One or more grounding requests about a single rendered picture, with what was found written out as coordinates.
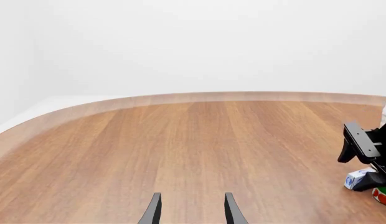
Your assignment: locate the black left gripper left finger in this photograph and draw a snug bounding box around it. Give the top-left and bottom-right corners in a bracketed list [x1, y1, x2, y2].
[138, 192, 162, 224]

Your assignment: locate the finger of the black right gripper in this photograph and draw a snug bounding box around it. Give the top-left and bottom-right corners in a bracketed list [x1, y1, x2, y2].
[355, 171, 386, 192]
[337, 138, 356, 164]

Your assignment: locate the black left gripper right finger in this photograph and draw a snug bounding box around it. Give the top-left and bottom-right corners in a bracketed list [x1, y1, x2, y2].
[224, 192, 250, 224]

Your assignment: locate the white and blue food box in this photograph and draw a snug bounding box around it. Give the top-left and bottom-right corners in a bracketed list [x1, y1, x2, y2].
[344, 169, 376, 191]

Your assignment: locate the red and green printed tin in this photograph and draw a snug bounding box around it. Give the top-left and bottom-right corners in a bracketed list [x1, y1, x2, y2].
[372, 185, 386, 207]

